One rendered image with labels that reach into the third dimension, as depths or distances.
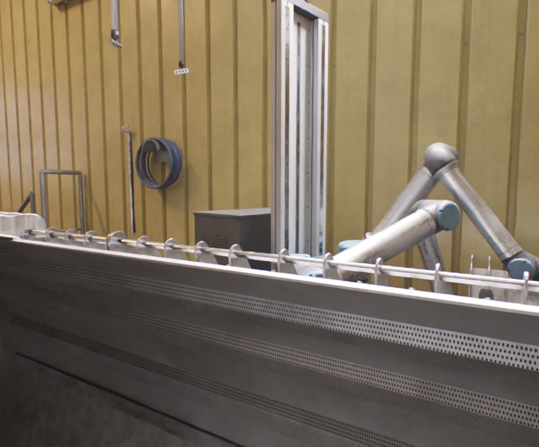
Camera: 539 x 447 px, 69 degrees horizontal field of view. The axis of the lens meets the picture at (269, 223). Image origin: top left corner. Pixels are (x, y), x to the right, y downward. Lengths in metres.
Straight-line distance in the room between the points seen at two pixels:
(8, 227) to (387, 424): 1.07
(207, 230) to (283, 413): 1.01
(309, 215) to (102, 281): 1.06
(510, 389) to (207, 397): 0.82
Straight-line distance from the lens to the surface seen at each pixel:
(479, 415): 0.92
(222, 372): 1.27
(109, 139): 3.95
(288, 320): 0.82
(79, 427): 1.88
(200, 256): 0.77
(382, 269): 0.60
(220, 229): 1.83
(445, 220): 1.62
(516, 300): 2.36
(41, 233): 1.20
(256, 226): 1.81
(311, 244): 1.94
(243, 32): 3.08
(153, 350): 1.45
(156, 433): 1.58
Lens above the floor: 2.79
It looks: 5 degrees down
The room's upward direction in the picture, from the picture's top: straight up
